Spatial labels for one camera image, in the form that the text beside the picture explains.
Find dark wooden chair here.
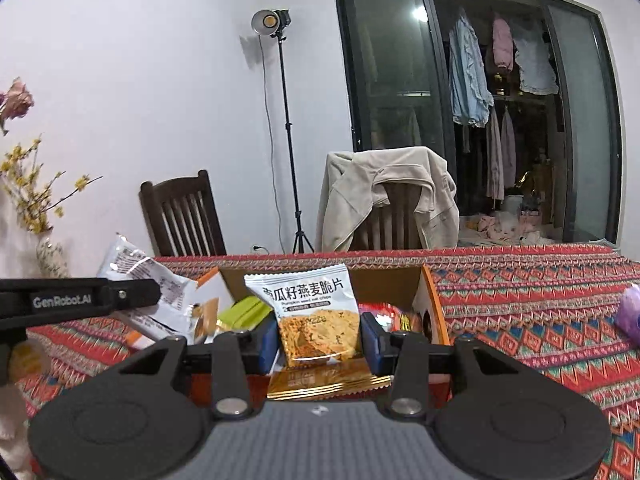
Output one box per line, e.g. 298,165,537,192
139,169,227,257

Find wall power outlet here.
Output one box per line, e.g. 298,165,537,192
252,245,270,255

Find beige jacket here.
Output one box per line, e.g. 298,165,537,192
316,146,460,252

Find red patterned tablecloth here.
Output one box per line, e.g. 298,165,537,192
28,244,639,479

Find white hanging top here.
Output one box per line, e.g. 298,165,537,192
511,21,559,96

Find green snack packet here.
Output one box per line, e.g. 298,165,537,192
216,296,272,332

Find gold orange snack packet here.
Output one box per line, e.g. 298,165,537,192
267,358,393,401

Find light blue hanging shirt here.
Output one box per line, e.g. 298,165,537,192
449,6,494,128

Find orange cardboard snack box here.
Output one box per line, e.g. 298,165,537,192
124,263,452,401

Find purple object on table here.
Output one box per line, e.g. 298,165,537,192
615,284,640,347

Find oat crisp snack packet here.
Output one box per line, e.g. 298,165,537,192
244,263,360,368

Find studio light on stand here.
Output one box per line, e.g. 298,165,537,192
250,9,314,254

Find floral ceramic vase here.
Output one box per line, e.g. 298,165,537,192
36,228,70,278

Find yellow flower branches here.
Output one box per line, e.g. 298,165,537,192
1,136,102,235

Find red snack packet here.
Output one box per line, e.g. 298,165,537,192
358,302,423,333

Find black framed glass door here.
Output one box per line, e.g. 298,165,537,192
336,0,622,243

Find pink hanging garment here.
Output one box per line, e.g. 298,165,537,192
491,14,514,72

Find wooden chair with jacket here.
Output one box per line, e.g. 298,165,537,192
349,182,422,252

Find silver snack packet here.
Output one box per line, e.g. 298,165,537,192
98,235,198,344

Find pink artificial flower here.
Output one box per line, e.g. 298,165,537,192
0,77,35,136

